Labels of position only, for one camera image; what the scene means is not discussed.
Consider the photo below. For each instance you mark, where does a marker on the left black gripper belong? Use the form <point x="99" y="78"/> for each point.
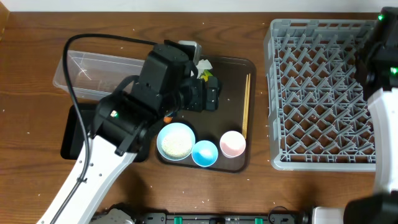
<point x="211" y="98"/>

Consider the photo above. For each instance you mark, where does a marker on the small blue cup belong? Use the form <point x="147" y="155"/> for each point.
<point x="204" y="153"/>

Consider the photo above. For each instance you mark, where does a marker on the pink white cup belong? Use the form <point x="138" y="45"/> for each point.
<point x="232" y="144"/>

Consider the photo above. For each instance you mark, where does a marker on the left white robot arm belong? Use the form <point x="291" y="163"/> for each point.
<point x="126" y="120"/>

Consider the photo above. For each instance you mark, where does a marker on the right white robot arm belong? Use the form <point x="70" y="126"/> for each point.
<point x="376" y="71"/>

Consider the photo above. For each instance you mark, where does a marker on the grey dishwasher rack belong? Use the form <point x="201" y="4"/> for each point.
<point x="318" y="118"/>

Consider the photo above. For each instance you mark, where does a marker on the black waste bin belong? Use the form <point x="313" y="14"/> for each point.
<point x="73" y="137"/>

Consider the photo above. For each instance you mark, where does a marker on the yellow green snack wrapper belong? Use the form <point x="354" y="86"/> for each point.
<point x="205" y="75"/>

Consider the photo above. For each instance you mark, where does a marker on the crumpled white tissue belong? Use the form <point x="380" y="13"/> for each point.
<point x="202" y="66"/>

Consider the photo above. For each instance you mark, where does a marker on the orange carrot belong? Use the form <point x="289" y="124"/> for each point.
<point x="168" y="119"/>

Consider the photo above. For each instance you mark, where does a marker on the dark brown serving tray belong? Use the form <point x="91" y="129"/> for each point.
<point x="231" y="72"/>

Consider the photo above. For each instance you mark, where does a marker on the light blue rice bowl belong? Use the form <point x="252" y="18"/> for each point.
<point x="175" y="141"/>

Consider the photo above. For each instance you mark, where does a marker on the left wooden chopstick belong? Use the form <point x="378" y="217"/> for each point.
<point x="245" y="117"/>

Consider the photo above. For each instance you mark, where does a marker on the clear plastic bin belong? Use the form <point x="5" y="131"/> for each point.
<point x="94" y="76"/>

